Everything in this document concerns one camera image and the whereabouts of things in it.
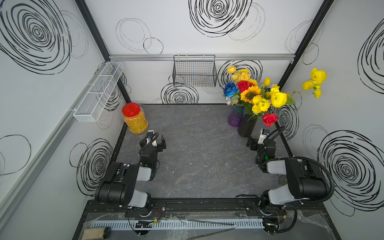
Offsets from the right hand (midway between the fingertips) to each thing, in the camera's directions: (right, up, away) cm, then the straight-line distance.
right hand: (258, 137), depth 92 cm
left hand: (-65, +1, -3) cm, 65 cm away
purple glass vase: (-12, +13, +7) cm, 19 cm away
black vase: (-6, +6, +4) cm, 9 cm away
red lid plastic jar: (-77, +14, -1) cm, 78 cm away
